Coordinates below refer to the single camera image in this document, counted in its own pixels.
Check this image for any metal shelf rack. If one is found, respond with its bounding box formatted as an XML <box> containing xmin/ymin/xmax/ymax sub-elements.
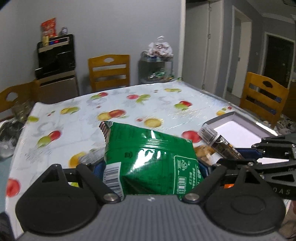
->
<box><xmin>138</xmin><ymin>51</ymin><xmax>174</xmax><ymax>84</ymax></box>

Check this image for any fruit pattern tablecloth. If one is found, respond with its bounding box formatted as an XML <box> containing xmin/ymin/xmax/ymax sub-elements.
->
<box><xmin>4</xmin><ymin>79</ymin><xmax>292</xmax><ymax>239</ymax></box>

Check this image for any red snack bag on dispenser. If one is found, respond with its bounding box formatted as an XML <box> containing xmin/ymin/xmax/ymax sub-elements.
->
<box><xmin>41</xmin><ymin>18</ymin><xmax>57</xmax><ymax>38</ymax></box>

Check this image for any wooden chair at left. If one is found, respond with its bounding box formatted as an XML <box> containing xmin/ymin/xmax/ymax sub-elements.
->
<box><xmin>1</xmin><ymin>81</ymin><xmax>39</xmax><ymax>113</ymax></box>

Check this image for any dark cylindrical snack pack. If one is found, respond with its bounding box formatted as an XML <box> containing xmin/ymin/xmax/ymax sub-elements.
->
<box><xmin>198</xmin><ymin>124</ymin><xmax>244</xmax><ymax>160</ymax></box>

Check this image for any white plastic bag on rack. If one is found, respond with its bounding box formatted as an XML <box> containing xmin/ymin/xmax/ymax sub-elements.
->
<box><xmin>147</xmin><ymin>36</ymin><xmax>174</xmax><ymax>58</ymax></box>

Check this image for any wooden chair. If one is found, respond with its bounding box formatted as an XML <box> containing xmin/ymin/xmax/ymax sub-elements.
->
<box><xmin>1</xmin><ymin>81</ymin><xmax>39</xmax><ymax>113</ymax></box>
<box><xmin>239</xmin><ymin>72</ymin><xmax>289</xmax><ymax>128</ymax></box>
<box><xmin>88</xmin><ymin>54</ymin><xmax>130</xmax><ymax>92</ymax></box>

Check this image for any black water dispenser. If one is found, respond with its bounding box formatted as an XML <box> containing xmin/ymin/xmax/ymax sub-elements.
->
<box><xmin>35</xmin><ymin>34</ymin><xmax>79</xmax><ymax>104</ymax></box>

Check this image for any grey shallow tray box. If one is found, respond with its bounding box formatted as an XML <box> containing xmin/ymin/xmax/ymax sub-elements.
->
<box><xmin>205</xmin><ymin>111</ymin><xmax>278</xmax><ymax>149</ymax></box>

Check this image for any green snack bag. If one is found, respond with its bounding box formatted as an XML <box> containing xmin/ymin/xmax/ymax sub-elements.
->
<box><xmin>99</xmin><ymin>121</ymin><xmax>204</xmax><ymax>199</ymax></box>

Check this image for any clear bag of biscuits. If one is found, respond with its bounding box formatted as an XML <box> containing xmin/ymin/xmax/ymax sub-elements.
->
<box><xmin>194</xmin><ymin>145</ymin><xmax>216</xmax><ymax>165</ymax></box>

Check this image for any wooden chair at right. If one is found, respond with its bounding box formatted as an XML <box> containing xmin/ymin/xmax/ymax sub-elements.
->
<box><xmin>239</xmin><ymin>72</ymin><xmax>289</xmax><ymax>128</ymax></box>

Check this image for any wooden chair at back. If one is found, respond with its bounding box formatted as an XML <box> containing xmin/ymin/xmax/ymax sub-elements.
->
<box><xmin>88</xmin><ymin>54</ymin><xmax>130</xmax><ymax>92</ymax></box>

